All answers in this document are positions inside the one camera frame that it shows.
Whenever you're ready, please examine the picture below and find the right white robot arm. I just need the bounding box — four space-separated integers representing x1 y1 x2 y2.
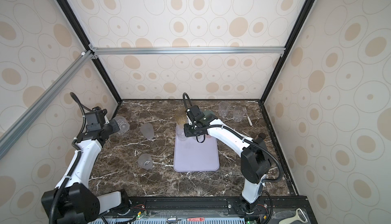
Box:
182 93 284 214

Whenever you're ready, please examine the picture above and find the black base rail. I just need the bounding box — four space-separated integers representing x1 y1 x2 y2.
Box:
95 196 317 224

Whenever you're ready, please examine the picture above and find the aluminium frame bar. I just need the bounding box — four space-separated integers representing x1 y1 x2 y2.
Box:
92 46 285 55
1 51 93 158

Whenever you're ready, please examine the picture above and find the clear small tumbler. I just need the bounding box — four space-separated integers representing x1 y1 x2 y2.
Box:
176 128 187 141

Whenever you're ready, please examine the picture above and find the aluminium frame bar left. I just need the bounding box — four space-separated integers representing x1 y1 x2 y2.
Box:
1 51 93 158

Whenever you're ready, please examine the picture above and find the amber plastic cup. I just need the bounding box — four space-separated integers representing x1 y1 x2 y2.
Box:
176 114 188 125

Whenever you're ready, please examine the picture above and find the red handled screwdriver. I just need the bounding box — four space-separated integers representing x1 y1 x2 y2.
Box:
177 217 205 222

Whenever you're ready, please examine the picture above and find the white peeler tool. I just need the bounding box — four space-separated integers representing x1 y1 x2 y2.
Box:
279 208 309 224

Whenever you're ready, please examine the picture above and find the aluminium frame bar back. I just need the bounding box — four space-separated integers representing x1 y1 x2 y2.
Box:
92 46 285 55

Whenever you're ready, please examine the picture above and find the brown bottle black cap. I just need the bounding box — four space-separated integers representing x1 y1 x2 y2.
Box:
258 133 267 140

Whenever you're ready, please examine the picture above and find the frosted plastic cup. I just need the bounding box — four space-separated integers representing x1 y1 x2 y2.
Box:
140 123 155 139

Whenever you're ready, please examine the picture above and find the teal dimpled plastic cup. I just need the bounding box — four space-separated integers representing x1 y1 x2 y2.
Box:
204 111 217 120

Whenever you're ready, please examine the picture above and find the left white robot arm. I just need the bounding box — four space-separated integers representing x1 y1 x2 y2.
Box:
41 92 127 224

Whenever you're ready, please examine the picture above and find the clear cup front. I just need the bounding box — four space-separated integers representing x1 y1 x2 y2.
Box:
137 153 153 170

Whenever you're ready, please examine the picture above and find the lavender plastic tray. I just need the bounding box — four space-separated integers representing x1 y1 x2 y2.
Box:
174 124 220 173

